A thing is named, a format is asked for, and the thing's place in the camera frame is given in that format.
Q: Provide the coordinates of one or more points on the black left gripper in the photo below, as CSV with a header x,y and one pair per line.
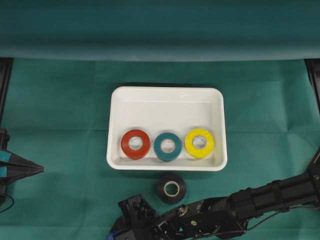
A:
x,y
10,159

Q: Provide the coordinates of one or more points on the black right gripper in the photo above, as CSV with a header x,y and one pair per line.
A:
x,y
211,217

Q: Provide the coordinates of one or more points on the yellow tape roll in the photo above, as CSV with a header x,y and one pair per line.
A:
x,y
202,152

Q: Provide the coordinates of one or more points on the green tape roll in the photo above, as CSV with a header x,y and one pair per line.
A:
x,y
167,146

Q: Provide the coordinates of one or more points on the red tape roll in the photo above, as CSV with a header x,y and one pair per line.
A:
x,y
142,151

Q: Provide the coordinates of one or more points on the blue tape roll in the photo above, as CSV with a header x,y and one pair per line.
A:
x,y
111,235

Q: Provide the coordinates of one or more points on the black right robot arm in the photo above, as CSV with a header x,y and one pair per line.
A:
x,y
279,196

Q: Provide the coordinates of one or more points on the black tape roll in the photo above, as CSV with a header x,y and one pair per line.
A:
x,y
171,189

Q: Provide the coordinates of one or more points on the white plastic tray case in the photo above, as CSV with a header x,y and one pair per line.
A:
x,y
157,110

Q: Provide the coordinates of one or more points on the green backdrop curtain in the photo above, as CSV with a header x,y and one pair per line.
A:
x,y
160,30

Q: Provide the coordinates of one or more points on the black left frame rail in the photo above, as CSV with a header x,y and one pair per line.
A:
x,y
6,64

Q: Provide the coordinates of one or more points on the black frame rail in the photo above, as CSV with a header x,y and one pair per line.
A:
x,y
6,64
313,70

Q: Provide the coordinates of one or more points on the black right frame rail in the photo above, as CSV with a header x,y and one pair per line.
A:
x,y
313,70

